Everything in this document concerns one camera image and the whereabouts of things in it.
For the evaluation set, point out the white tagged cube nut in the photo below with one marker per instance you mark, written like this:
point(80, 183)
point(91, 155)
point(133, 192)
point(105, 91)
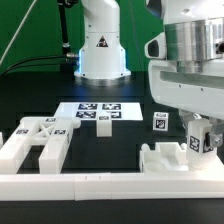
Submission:
point(160, 121)

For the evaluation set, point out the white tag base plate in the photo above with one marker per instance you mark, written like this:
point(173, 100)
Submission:
point(91, 110)

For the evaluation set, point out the white U-shaped obstacle fence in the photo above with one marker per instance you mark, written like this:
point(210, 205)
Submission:
point(193, 183)

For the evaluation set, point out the white chair seat part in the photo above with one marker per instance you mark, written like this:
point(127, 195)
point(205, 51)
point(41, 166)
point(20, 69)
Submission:
point(166, 157)

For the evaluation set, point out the white chair back frame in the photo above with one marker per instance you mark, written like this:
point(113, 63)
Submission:
point(53, 134)

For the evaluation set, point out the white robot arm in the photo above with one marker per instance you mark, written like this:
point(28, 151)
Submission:
point(186, 60)

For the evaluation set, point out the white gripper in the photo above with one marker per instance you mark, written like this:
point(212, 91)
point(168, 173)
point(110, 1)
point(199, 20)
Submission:
point(201, 93)

